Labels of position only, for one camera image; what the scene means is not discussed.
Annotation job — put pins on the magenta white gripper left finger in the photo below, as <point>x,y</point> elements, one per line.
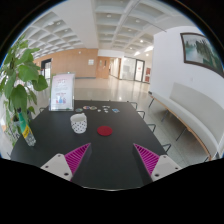
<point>66,165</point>

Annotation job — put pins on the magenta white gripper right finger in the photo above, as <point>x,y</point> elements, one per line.
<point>153,165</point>

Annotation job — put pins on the plastic water bottle yellow label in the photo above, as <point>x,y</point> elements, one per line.
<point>26,130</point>

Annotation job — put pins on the white polka dot mug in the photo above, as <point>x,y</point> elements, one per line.
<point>79,123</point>

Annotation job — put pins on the red round coaster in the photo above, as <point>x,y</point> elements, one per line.
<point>104,130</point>

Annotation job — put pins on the round badge left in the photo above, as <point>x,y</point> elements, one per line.
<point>78,110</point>

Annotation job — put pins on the colourful round badge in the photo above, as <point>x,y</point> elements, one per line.
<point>86,107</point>

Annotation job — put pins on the round badge dark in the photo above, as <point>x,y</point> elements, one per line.
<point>93,108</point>

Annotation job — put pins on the small blue card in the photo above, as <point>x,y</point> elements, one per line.
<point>115,110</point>

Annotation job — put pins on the long white bench sofa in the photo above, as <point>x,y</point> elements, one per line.
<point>202,116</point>

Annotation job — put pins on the acrylic sign stand poster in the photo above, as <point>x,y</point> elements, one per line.
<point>62,92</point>

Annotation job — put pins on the green leafy potted plant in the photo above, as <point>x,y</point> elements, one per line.
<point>21,79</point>

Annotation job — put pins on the framed landscape painting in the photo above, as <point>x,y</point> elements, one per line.
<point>197,50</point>

